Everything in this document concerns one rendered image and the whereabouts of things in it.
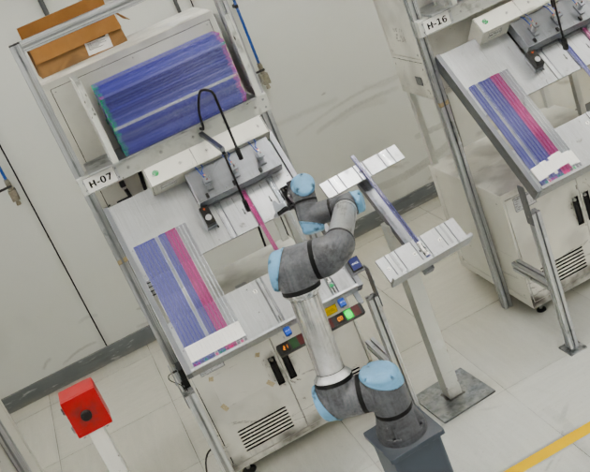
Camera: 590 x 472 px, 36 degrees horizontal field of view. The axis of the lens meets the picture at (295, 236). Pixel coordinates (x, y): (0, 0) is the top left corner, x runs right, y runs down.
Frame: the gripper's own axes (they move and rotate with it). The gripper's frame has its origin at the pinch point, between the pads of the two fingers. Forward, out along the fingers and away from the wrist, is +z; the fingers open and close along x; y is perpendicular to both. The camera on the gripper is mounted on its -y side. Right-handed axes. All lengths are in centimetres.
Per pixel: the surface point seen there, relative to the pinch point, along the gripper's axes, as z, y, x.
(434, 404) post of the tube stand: 47, -91, -23
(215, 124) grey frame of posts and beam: 14.7, 43.7, 8.5
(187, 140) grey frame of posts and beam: 15.1, 42.9, 20.6
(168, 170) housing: 12.1, 34.8, 32.7
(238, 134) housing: 12.3, 36.0, 3.1
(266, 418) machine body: 52, -65, 39
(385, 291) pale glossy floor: 140, -43, -50
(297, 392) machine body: 51, -61, 23
